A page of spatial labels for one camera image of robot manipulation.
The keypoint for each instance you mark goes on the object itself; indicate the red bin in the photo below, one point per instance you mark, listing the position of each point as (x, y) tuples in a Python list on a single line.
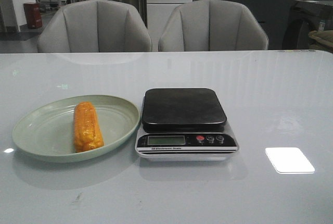
[(33, 16)]

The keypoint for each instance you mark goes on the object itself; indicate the black and silver kitchen scale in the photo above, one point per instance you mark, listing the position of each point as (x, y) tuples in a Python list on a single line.
[(184, 124)]

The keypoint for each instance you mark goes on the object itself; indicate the orange corn cob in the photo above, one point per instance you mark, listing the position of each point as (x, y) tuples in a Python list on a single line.
[(87, 133)]

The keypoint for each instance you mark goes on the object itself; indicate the grey upholstered chair right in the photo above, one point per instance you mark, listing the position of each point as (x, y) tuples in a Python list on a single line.
[(212, 25)]

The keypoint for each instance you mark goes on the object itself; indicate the grey upholstered chair left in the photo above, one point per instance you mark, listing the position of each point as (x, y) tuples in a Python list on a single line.
[(94, 26)]

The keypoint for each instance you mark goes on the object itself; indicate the black washing machine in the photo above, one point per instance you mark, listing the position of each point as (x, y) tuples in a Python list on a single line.
[(306, 16)]

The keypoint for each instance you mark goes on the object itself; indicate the grey upholstered chair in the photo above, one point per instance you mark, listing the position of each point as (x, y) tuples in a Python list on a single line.
[(94, 26), (212, 25)]

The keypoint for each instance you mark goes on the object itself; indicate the beige folded cloth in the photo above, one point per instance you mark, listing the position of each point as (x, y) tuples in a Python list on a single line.
[(321, 40)]

